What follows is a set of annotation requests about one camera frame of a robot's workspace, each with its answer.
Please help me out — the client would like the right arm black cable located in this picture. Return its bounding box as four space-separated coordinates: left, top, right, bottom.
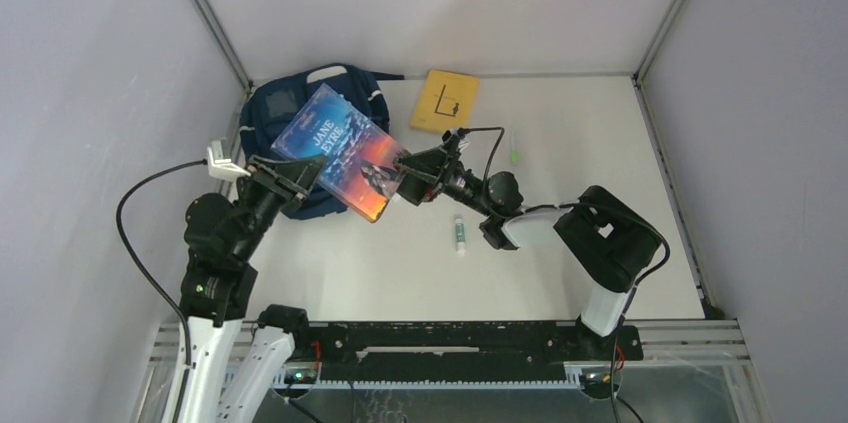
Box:
441 125 672 423

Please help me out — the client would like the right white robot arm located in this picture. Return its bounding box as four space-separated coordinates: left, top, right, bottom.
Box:
395 148 671 359

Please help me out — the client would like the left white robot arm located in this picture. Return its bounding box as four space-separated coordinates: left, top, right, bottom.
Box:
162 156 327 422

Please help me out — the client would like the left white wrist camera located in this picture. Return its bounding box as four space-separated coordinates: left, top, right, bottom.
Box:
206 139 251 183

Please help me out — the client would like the yellow Little Prince book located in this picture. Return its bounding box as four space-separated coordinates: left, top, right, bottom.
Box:
409 69 481 134

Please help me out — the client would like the white marker green cap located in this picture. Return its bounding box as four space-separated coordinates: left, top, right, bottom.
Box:
508 130 521 166

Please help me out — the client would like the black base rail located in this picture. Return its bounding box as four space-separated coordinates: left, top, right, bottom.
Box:
273 320 645 388

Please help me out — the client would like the Jane Eyre colourful book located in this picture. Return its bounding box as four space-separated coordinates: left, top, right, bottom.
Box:
271 84 408 223

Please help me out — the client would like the navy blue student backpack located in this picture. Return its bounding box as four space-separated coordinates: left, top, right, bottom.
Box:
239 64 406 223

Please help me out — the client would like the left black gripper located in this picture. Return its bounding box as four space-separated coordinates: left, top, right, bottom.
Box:
232 153 329 260

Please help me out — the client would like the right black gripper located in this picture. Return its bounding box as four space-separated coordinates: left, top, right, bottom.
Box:
384 132 494 217

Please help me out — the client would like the teal white glue stick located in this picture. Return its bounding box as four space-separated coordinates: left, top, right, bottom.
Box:
453 215 466 256

